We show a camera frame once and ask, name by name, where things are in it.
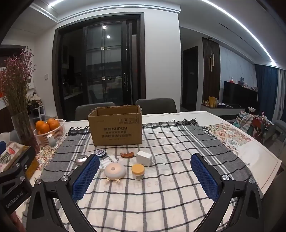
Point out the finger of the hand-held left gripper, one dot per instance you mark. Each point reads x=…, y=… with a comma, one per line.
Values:
x=26, y=156

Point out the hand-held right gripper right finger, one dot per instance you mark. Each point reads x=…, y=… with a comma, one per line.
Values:
x=204, y=176

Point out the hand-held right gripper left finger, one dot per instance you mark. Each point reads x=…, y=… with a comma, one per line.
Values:
x=86, y=176

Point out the white battery charger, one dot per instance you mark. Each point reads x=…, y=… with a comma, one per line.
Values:
x=109, y=162

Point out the brown cardboard box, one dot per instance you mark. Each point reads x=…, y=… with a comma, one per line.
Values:
x=116, y=133

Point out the floral tissue box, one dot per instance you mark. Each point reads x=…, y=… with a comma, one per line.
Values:
x=12, y=154

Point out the blue object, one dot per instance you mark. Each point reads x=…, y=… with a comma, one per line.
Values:
x=2, y=147

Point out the glass vase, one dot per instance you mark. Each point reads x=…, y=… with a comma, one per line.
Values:
x=24, y=129

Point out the round striped tin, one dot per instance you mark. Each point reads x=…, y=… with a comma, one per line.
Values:
x=100, y=153

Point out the round pink crab gadget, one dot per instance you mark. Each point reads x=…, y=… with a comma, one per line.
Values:
x=114, y=171

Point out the orange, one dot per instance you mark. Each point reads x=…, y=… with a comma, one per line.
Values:
x=54, y=125
x=50, y=120
x=42, y=127

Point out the white fruit basket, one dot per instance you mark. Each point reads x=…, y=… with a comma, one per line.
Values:
x=55, y=135

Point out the white plastic stool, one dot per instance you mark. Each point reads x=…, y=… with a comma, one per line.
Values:
x=38, y=113

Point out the black white checked cloth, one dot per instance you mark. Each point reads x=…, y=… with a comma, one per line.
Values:
x=156, y=189

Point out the yellow lid jar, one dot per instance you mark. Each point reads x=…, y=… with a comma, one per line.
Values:
x=137, y=171

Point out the white power adapter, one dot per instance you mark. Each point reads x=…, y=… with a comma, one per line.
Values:
x=144, y=157

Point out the grey dining chair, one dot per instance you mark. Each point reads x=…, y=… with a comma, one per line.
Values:
x=156, y=106
x=82, y=111

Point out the colourful patterned bag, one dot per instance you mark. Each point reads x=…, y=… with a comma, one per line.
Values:
x=243, y=121

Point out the white television cabinet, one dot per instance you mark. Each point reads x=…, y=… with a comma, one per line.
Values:
x=223, y=110

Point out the dried pink flowers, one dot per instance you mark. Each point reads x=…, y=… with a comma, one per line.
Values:
x=15, y=84

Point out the yellow paper bags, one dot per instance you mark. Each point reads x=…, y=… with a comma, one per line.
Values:
x=213, y=101

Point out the grey sofa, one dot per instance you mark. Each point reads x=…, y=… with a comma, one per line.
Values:
x=280, y=131

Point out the black television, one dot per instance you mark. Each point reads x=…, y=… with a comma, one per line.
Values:
x=240, y=93

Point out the dark hallway door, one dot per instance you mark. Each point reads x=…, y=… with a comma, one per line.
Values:
x=190, y=78

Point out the blue curtain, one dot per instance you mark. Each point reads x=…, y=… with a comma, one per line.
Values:
x=265, y=91

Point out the dark glass sliding door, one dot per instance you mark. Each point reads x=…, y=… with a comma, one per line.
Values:
x=100, y=67

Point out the white sheer curtain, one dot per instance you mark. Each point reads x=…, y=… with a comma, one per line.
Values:
x=281, y=96

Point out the ceiling light strip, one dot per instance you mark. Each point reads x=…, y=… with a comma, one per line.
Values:
x=245, y=26
x=50, y=5

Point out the dark wood wall cabinet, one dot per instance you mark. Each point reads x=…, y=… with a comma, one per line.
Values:
x=211, y=73

